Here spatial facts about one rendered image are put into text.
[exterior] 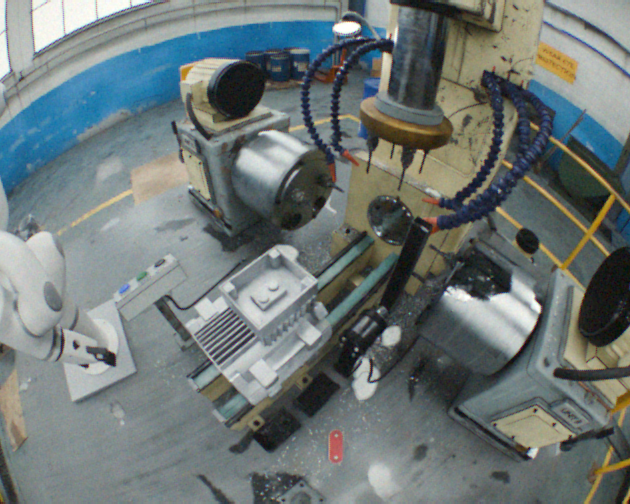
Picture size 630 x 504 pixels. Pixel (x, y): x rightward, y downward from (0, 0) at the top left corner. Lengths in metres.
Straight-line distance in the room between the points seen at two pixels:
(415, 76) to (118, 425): 1.03
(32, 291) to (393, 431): 0.77
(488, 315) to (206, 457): 0.68
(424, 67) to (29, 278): 0.65
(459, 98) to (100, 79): 5.57
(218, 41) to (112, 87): 2.23
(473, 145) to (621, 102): 5.04
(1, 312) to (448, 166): 0.94
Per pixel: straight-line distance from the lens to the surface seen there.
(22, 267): 0.44
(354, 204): 0.81
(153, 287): 0.60
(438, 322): 0.53
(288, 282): 0.47
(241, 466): 0.72
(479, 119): 0.70
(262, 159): 0.72
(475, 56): 0.67
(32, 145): 6.22
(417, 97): 0.49
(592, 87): 5.56
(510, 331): 0.53
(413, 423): 0.75
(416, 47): 0.48
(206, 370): 0.64
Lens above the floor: 1.50
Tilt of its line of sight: 49 degrees down
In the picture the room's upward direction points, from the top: 3 degrees clockwise
